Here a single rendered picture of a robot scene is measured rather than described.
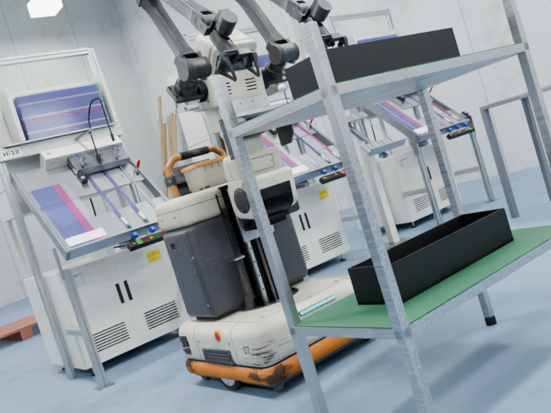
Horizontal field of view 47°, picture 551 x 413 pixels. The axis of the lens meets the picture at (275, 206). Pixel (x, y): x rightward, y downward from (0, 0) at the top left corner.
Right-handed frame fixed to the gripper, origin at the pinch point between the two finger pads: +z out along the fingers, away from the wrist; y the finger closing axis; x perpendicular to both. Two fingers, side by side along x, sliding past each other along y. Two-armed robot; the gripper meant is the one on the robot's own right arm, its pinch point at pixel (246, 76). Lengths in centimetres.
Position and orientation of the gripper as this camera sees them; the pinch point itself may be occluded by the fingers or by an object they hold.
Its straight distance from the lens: 210.1
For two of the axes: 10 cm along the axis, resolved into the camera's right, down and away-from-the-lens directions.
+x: -3.9, 5.5, 7.4
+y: 7.5, -2.7, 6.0
